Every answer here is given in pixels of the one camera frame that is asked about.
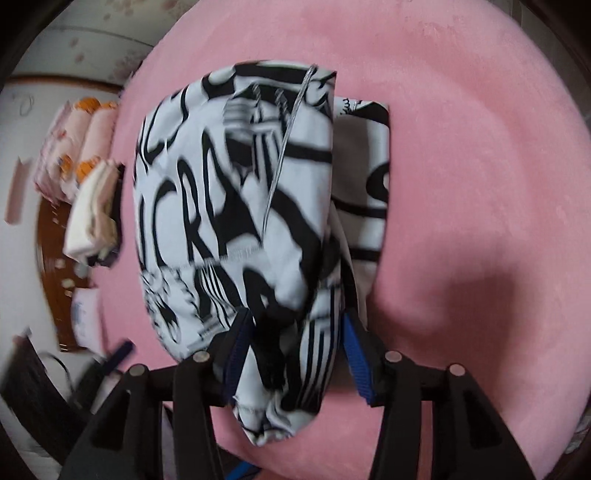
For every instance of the small white printed pillow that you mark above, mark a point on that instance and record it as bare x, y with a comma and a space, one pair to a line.
87, 318

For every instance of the folded white garment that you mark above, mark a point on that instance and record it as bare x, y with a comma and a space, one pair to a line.
90, 207

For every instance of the floral wardrobe doors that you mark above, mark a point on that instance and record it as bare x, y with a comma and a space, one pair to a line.
92, 41

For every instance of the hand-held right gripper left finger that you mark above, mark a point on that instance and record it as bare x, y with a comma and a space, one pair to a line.
238, 355

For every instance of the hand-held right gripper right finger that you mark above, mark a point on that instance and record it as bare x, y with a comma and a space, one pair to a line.
360, 360

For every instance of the folded pink bear quilt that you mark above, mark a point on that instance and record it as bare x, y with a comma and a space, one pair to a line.
87, 134

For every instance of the brown wooden headboard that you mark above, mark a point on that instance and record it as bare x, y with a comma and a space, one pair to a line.
53, 258

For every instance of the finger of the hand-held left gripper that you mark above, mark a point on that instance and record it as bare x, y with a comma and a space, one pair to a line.
117, 354

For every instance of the folded black garment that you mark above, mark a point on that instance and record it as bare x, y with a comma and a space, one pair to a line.
117, 217

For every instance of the black white lettered jacket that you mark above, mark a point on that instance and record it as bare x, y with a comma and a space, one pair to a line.
207, 184

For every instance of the pink bed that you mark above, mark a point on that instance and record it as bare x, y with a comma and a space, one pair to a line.
461, 161

